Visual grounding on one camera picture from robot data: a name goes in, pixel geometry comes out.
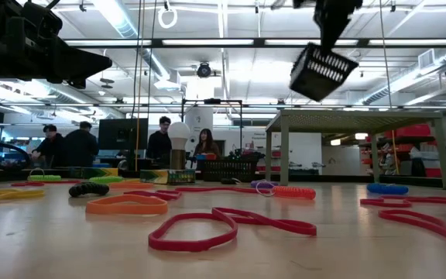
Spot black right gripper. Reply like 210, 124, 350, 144
293, 0, 363, 52

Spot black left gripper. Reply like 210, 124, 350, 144
0, 36, 113, 90

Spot green coil wristband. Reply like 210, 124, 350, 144
88, 175, 125, 184
27, 167, 63, 182

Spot orange rubber band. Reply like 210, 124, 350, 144
85, 194, 169, 216
108, 181, 155, 190

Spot Crayola crayon box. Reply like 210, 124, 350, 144
139, 168, 197, 185
69, 167, 119, 180

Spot orange-red coil wristband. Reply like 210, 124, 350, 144
255, 180, 317, 201

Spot purple coil wristband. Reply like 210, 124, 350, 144
250, 179, 280, 190

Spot black computer monitor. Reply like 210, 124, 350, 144
98, 118, 149, 151

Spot person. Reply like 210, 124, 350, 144
31, 123, 67, 168
146, 115, 173, 166
63, 121, 100, 168
193, 128, 222, 160

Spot green perforated metal shelf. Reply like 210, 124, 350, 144
264, 109, 446, 190

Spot white ceiling vent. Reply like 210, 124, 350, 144
418, 49, 436, 70

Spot brass lamp with white bulb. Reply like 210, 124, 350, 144
167, 122, 192, 171

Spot black storage rack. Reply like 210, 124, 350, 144
358, 123, 446, 179

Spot red storage bins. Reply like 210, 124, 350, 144
384, 123, 432, 139

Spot blue coil wristband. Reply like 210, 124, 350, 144
366, 182, 410, 196

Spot silver ventilation duct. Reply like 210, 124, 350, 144
91, 0, 172, 81
362, 48, 446, 106

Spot black horizontal frame bar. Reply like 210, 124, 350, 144
63, 37, 446, 50

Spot white hanging ring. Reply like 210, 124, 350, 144
157, 6, 179, 29

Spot black curved cable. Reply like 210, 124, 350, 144
0, 122, 31, 168

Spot black overhead camera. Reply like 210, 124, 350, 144
196, 61, 213, 79

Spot black table edge rail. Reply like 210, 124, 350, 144
0, 167, 446, 184

